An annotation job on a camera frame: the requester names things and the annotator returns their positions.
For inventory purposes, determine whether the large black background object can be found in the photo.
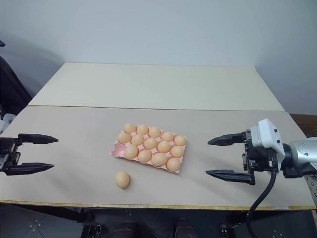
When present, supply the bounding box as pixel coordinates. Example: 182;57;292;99
0;56;32;120

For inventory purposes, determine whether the pink egg tray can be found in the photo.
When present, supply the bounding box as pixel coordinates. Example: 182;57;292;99
108;126;188;174

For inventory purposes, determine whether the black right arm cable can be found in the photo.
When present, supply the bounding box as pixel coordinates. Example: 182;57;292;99
246;147;279;238

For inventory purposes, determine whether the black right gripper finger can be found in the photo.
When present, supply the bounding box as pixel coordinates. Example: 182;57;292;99
207;131;247;147
205;169;256;186

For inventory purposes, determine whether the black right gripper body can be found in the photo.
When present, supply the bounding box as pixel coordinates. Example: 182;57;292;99
242;128;271;174

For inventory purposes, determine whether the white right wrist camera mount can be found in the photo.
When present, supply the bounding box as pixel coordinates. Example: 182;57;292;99
249;118;286;172

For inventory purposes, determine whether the small white background object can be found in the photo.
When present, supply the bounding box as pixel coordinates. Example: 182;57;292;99
0;113;16;134

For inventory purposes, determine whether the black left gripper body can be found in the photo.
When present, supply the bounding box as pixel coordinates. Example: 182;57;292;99
0;135;22;174

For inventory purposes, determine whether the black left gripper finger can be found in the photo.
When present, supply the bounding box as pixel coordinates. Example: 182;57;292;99
4;162;55;177
17;133;59;146

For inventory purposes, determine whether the tan egg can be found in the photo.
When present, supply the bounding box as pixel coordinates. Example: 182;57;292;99
143;137;158;151
117;132;132;144
157;140;172;154
166;158;181;172
173;135;187;147
114;171;130;190
161;131;175;142
124;144;139;160
137;150;153;164
170;145;185;159
151;152;168;167
131;134;145;146
136;124;149;136
123;122;137;134
148;126;161;139

